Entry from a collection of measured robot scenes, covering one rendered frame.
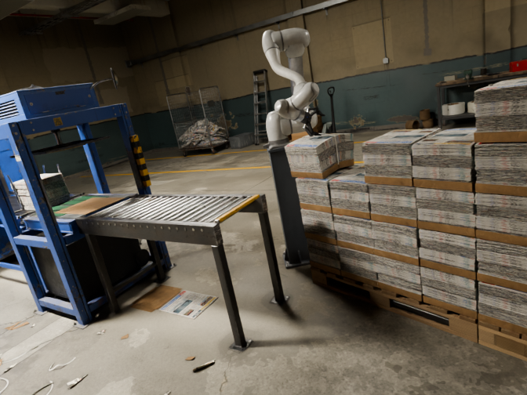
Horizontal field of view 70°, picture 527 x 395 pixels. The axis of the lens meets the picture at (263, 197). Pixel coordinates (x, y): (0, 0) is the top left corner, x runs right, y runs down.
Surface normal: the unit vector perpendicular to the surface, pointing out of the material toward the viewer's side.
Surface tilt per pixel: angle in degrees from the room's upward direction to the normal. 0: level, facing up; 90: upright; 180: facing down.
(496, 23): 90
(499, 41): 90
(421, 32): 90
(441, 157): 90
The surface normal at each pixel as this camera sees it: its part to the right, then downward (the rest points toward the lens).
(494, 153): -0.74, 0.32
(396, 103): -0.51, 0.33
